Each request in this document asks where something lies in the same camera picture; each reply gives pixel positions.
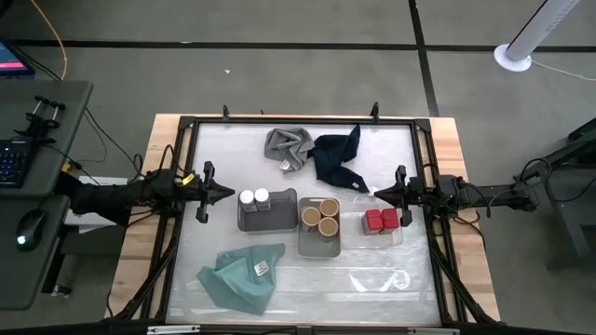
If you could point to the computer monitor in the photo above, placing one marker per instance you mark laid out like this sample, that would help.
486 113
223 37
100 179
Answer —
11 60

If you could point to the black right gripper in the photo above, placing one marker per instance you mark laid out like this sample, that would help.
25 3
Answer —
406 195

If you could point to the white-lid spice jar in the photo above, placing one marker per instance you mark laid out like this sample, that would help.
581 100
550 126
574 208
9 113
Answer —
262 195
247 197

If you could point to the floor stand with round base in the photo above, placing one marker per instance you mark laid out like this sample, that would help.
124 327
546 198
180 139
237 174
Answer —
505 62

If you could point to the teal cloth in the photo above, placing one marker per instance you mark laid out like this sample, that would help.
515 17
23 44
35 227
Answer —
237 284

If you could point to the dark grey plastic bin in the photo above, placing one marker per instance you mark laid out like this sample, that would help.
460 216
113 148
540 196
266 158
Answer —
279 214

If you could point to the black clamp stand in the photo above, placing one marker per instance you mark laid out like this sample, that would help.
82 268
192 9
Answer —
44 121

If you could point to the red paprika spice tin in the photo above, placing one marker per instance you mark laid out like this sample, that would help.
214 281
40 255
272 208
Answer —
390 218
373 222

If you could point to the grey cloth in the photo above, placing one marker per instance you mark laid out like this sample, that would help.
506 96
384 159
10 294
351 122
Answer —
286 146

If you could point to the dark metal cart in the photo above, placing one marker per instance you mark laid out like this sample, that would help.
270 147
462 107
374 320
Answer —
572 218

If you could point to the brown-lid furikake jar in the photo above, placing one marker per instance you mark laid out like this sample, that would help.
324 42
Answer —
311 216
329 207
328 227

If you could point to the backlit black keyboard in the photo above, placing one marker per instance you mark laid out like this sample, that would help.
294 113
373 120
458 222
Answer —
11 163

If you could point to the black aluminium table frame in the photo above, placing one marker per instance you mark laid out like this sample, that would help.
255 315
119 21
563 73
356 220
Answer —
302 120

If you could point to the black frame clamp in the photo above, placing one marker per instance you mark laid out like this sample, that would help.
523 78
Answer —
226 112
375 111

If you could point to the black computer mouse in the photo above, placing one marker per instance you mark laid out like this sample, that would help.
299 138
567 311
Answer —
30 228

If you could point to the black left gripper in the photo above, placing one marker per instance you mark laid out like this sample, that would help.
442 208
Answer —
205 195

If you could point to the light grey plastic bin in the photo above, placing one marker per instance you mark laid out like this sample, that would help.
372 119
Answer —
316 246

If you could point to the navy blue cloth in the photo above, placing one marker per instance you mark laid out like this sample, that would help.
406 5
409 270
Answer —
333 158

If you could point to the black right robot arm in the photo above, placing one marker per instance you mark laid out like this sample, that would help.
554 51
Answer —
489 191

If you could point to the silver metal bracket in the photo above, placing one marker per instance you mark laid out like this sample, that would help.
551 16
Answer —
172 329

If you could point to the clear plastic bin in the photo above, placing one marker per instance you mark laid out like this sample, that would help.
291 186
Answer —
354 239

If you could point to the dark grey desk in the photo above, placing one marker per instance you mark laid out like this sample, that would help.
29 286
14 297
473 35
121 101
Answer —
46 153

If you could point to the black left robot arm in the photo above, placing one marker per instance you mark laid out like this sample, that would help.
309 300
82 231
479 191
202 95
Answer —
116 197

